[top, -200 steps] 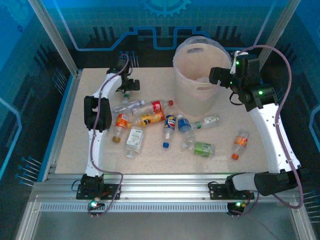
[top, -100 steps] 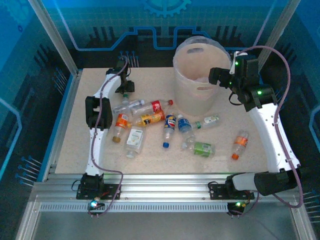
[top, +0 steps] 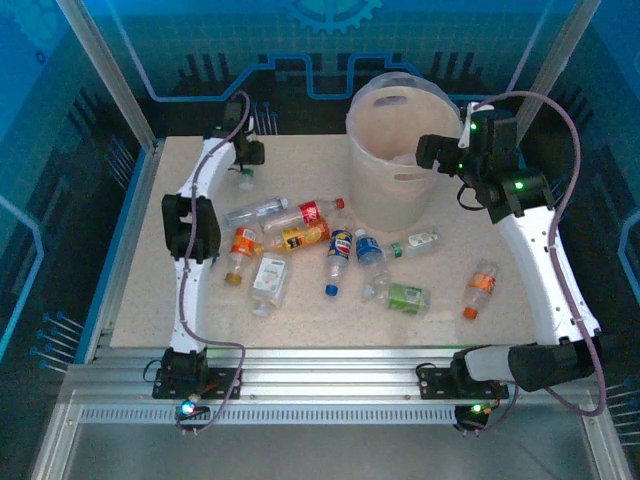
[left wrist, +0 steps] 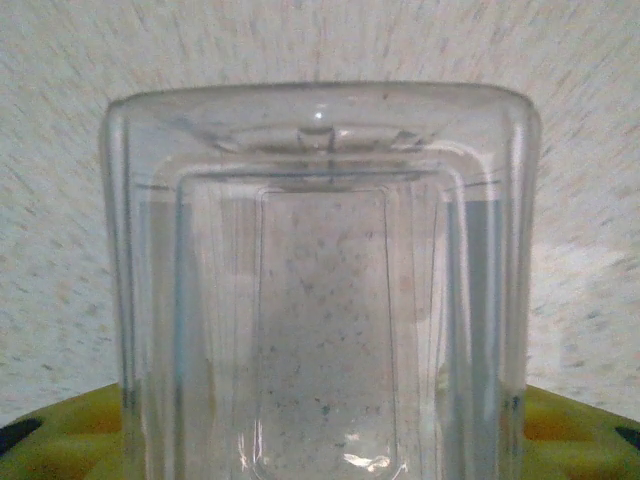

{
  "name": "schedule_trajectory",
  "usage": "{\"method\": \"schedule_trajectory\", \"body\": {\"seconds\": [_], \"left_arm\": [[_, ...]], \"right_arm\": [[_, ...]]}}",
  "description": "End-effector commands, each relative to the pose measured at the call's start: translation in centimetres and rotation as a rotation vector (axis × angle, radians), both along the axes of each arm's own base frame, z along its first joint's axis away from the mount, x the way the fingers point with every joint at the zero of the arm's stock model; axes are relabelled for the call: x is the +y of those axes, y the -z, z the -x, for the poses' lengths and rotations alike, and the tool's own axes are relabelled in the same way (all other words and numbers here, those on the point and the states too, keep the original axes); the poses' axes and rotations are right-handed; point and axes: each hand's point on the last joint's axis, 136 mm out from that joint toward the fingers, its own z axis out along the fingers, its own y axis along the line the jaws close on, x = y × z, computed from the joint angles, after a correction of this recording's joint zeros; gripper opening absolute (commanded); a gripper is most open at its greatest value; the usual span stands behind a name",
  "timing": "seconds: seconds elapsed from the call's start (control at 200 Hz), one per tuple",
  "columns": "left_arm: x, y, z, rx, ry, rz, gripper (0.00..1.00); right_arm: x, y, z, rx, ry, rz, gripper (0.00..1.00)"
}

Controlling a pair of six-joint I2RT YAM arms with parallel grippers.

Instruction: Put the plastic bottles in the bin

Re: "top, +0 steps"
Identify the clear bottle white cap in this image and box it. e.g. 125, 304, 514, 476
223, 196, 290, 226

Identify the red label cola bottle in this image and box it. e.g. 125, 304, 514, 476
259, 198, 347, 234

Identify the orange label bottle orange cap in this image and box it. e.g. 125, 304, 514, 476
462, 259, 500, 321
223, 227, 265, 287

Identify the orange juice bottle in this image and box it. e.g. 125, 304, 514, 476
254, 222, 332, 255

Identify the blue label water bottle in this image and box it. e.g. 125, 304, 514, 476
354, 228, 392, 289

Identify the blue Pepsi bottle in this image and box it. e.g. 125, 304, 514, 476
324, 228, 355, 297

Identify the white label bottle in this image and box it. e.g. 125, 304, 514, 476
248, 253, 290, 319

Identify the white plastic bin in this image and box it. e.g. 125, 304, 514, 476
348, 74, 464, 233

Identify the pale green label clear bottle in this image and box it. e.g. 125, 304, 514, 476
382, 229, 441, 261

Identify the green label plastic bottle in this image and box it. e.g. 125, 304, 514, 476
360, 282, 432, 316

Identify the small LED controller board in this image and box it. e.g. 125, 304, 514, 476
173, 396, 212, 420
453, 401, 494, 421

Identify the perforated metal strip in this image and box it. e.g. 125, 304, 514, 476
79, 405, 584, 426

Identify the grey metal shelf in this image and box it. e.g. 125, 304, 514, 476
64, 423, 601, 480

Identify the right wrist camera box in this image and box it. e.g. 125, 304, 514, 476
458, 101, 482, 150

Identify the aluminium corner post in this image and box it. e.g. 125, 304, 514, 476
501, 0, 602, 153
54, 0, 165, 153

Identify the blue edged aluminium side rail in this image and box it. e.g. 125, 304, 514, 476
82, 138, 166, 364

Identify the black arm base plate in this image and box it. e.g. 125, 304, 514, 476
152, 366, 244, 401
415, 362, 511, 401

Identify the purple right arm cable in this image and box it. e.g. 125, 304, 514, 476
457, 91, 609, 437

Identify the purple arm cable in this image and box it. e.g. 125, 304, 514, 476
457, 91, 609, 437
174, 89, 251, 437

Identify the aluminium rail beam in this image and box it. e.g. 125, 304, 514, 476
64, 347, 599, 401

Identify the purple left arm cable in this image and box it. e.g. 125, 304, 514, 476
174, 89, 251, 437

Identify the aluminium frame leg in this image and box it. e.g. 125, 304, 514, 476
579, 402, 632, 480
29, 399, 84, 480

